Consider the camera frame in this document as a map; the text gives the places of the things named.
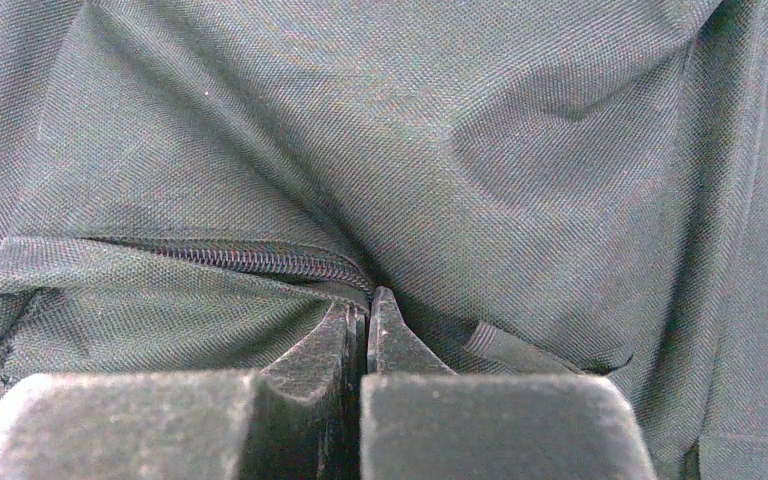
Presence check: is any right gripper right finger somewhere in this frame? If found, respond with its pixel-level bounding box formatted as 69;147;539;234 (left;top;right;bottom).
360;287;655;479

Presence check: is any black student backpack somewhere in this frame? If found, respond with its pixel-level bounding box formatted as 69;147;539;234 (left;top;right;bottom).
0;1;768;479

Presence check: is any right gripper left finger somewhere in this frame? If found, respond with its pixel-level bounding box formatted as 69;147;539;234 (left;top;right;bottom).
0;303;366;479

